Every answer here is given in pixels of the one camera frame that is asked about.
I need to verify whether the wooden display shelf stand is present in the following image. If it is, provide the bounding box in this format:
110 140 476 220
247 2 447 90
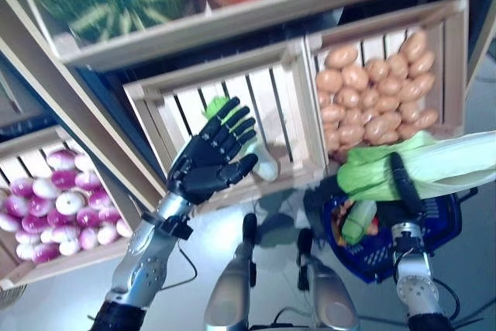
0 0 496 215

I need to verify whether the blue plastic shopping basket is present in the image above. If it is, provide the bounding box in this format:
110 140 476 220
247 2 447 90
321 187 480 284

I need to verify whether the silver robot leg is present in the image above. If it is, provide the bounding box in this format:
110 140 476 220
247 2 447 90
204 212 259 328
296 228 360 328

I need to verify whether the beige mesh basket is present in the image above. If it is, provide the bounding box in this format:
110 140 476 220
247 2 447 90
0 279 29 303

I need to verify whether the wooden slatted cabbage crate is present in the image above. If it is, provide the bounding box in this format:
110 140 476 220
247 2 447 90
122 38 330 218

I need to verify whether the wooden pumpkin crate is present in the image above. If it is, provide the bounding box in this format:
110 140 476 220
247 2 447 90
7 0 334 72

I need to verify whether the wooden turnip crate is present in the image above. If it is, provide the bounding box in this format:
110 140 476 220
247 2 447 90
0 125 135 289

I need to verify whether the wooden potato crate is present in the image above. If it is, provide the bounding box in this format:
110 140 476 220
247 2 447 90
304 0 472 169

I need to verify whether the silver robot left leg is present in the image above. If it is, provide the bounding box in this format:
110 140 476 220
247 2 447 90
204 212 259 328

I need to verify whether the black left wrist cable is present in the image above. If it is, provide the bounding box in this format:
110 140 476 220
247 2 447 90
162 229 199 289

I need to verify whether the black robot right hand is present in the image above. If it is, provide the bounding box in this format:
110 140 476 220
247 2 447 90
377 151 427 227

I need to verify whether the purple white turnip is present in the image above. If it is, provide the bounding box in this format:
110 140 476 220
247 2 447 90
50 170 78 190
74 171 98 191
46 150 77 171
88 190 113 211
32 178 59 199
55 192 84 215

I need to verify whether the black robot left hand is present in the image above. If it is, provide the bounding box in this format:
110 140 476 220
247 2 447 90
167 96 260 206

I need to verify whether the silver robot right leg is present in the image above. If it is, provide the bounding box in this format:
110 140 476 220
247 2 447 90
296 228 360 328

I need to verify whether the brown potato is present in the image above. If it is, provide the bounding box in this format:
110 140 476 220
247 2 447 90
325 46 358 69
414 109 439 129
341 65 369 91
401 30 427 61
366 59 391 83
315 70 344 94
387 53 408 80
408 51 436 76

